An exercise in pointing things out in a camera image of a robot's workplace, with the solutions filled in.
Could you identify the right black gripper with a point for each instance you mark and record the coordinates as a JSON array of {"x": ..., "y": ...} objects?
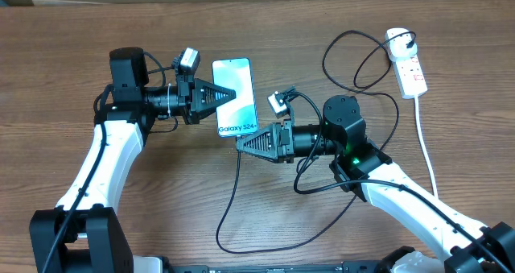
[{"x": 279, "y": 148}]

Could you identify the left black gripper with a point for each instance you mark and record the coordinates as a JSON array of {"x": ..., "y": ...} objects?
[{"x": 192, "y": 114}]

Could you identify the blue-screen Samsung smartphone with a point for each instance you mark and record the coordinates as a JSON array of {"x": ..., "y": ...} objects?
[{"x": 238, "y": 116}]

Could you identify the white power extension strip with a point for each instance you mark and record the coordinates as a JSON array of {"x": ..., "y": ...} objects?
[{"x": 411, "y": 80}]

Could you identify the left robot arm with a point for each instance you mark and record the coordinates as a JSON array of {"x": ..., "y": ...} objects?
[{"x": 82, "y": 233}]

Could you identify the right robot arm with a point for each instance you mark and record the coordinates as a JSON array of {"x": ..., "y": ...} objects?
[{"x": 460, "y": 243}]

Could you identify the white USB wall charger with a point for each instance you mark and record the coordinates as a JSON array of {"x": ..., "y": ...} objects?
[{"x": 400, "y": 43}]

